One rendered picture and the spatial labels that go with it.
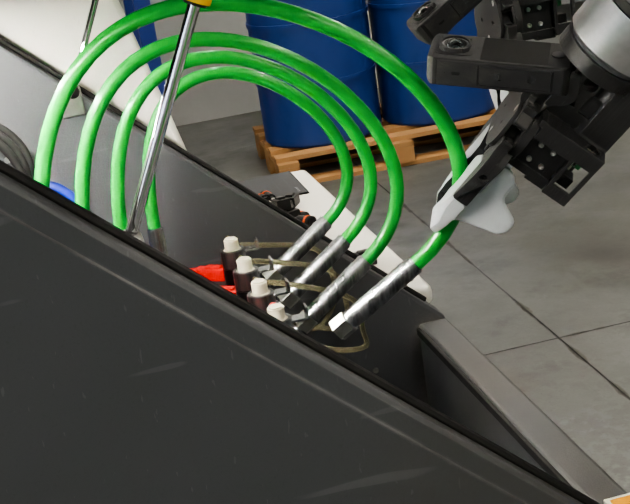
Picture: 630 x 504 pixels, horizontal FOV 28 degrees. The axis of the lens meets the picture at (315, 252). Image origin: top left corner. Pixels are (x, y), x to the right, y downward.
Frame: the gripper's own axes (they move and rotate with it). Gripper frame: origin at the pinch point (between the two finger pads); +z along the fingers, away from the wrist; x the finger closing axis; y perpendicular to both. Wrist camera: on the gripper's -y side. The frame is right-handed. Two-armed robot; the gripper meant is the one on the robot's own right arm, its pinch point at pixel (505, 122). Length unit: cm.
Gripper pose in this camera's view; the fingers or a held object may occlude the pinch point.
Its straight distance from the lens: 132.9
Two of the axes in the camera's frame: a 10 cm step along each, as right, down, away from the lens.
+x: -2.4, -2.7, 9.3
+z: 1.5, 9.4, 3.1
